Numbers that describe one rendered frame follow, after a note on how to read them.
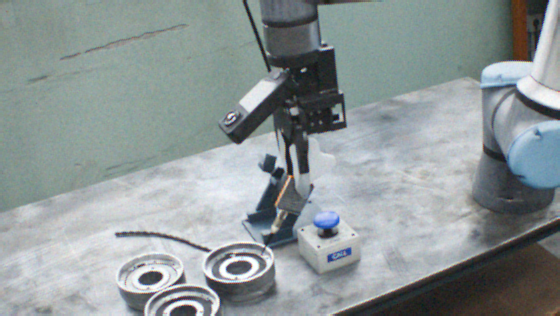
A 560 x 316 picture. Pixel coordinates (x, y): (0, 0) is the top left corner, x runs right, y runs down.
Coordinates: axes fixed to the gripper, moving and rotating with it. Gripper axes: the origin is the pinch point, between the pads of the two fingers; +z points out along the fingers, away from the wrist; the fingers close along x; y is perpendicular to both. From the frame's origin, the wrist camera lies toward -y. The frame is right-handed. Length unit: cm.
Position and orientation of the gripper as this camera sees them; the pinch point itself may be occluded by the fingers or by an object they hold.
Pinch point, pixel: (295, 186)
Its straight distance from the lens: 109.9
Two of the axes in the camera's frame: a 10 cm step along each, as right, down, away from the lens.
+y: 9.3, -2.6, 2.7
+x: -3.5, -3.8, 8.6
